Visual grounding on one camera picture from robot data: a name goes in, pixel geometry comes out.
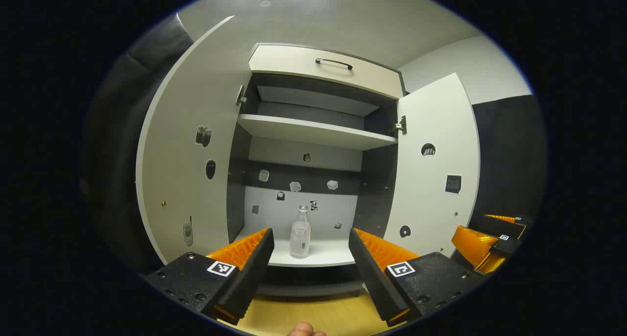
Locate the white cabinet shelf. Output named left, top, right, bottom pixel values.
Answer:
left=237, top=114, right=398, bottom=151

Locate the black drawer handle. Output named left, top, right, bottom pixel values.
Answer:
left=315, top=58, right=354, bottom=71

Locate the white cabinet door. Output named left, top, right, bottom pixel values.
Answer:
left=136, top=15, right=256, bottom=265
left=382, top=72, right=482, bottom=258

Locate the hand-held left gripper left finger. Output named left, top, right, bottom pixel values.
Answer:
left=140, top=227, right=275, bottom=326

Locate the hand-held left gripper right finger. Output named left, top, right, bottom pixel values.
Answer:
left=349, top=227, right=486, bottom=327

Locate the clear plastic bottle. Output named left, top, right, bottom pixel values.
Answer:
left=289, top=205, right=313, bottom=259

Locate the white cabinet drawer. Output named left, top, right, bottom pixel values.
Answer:
left=248, top=43, right=406, bottom=100

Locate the black backdrop cloth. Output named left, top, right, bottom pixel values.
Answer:
left=81, top=14, right=194, bottom=273
left=470, top=95, right=547, bottom=229

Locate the white and grey cabinet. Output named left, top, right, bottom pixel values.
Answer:
left=226, top=42, right=407, bottom=297

